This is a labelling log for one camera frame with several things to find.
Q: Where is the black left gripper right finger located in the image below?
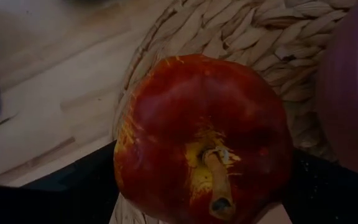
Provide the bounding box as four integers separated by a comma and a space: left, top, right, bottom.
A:
282, 148, 358, 224

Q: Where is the pink plastic bowl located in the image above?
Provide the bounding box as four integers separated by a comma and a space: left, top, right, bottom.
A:
315, 0, 358, 180

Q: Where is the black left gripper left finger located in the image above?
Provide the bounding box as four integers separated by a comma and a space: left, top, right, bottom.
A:
0, 139, 120, 224

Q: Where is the red apple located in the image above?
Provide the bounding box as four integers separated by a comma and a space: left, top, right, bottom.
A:
112, 53, 294, 224

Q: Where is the round woven straw placemat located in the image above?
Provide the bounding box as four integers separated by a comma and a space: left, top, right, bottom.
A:
109, 0, 358, 224

